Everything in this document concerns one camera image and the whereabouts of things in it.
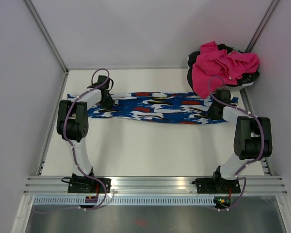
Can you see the aluminium frame post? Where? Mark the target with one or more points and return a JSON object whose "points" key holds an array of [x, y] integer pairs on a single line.
{"points": [[44, 32], [262, 25]]}

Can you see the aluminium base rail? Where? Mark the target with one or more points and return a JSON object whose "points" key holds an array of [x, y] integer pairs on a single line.
{"points": [[155, 186]]}

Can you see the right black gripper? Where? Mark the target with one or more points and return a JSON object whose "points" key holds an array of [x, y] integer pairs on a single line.
{"points": [[210, 113]]}

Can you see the white slotted cable duct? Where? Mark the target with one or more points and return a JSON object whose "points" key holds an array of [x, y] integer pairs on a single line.
{"points": [[126, 200]]}

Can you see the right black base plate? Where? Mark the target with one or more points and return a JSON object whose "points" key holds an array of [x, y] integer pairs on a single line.
{"points": [[206, 185]]}

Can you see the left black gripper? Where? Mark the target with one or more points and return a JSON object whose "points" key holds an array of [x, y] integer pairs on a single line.
{"points": [[108, 106]]}

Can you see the blue white patterned trousers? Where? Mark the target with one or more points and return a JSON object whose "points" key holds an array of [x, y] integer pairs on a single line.
{"points": [[159, 107]]}

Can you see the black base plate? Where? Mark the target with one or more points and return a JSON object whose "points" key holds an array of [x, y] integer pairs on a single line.
{"points": [[85, 186], [206, 185]]}

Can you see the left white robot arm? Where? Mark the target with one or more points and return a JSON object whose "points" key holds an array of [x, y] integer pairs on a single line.
{"points": [[73, 127]]}

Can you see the pink trousers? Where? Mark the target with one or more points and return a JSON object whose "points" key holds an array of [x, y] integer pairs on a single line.
{"points": [[215, 68]]}

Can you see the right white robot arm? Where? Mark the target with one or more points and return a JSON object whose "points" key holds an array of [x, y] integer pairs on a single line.
{"points": [[252, 142]]}

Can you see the black garment pile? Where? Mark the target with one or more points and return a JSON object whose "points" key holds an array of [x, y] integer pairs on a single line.
{"points": [[252, 76]]}

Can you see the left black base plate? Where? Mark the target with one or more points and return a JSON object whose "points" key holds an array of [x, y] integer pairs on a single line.
{"points": [[85, 186]]}

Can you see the left aluminium frame post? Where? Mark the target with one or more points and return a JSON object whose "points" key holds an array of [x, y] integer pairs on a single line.
{"points": [[44, 32]]}

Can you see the right aluminium frame post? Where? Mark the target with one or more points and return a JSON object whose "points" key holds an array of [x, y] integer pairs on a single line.
{"points": [[262, 25]]}

